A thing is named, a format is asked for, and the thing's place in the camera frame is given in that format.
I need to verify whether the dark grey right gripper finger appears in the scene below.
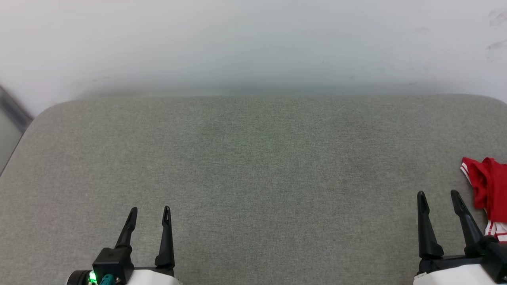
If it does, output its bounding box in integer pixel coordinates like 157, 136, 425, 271
417, 191, 444, 259
450, 190, 487, 256

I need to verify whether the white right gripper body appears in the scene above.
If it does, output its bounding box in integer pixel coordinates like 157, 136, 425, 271
413, 255, 497, 285

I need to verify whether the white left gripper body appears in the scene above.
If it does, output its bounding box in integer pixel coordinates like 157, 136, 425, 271
126, 266, 183, 285

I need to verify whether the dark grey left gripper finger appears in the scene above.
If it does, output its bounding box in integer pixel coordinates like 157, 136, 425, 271
154, 205, 175, 270
114, 207, 138, 251

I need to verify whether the red and white jersey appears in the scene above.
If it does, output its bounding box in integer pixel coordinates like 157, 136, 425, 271
460, 157, 507, 243

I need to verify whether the grey wall trim strip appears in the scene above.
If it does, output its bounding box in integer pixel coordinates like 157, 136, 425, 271
0, 85, 34, 133

